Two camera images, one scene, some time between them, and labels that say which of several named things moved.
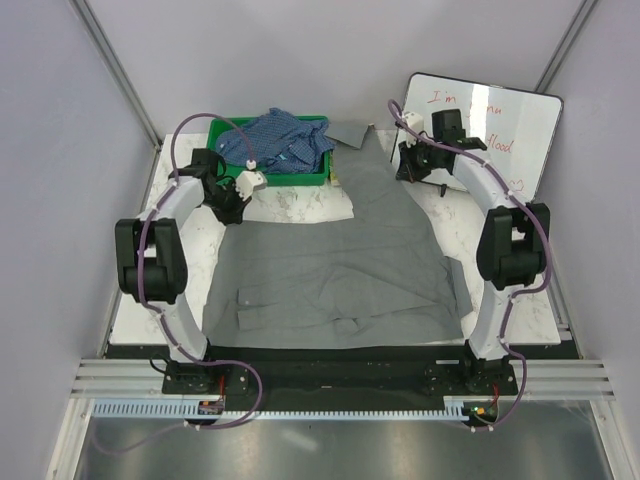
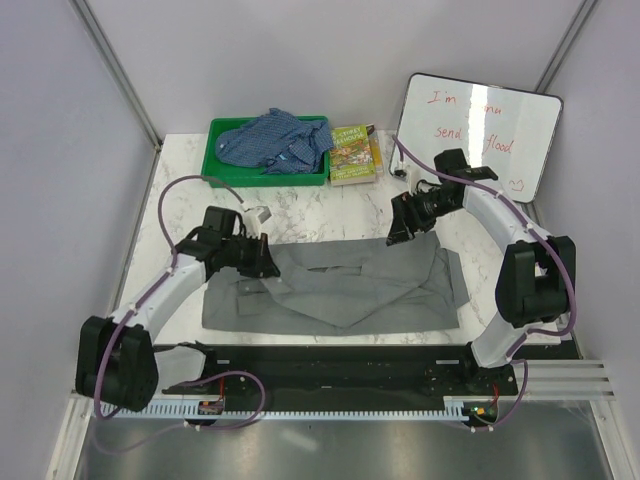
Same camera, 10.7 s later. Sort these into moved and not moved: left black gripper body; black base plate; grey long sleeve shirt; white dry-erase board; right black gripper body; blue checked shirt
Moved: left black gripper body; right black gripper body; grey long sleeve shirt
Not moved: black base plate; blue checked shirt; white dry-erase board
